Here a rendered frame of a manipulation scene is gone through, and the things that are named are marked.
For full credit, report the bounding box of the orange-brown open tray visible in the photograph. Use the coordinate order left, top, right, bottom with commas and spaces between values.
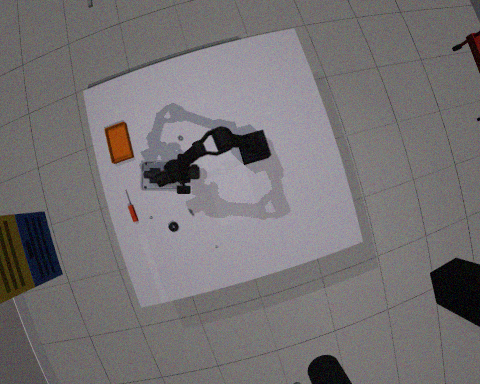
104, 122, 134, 164

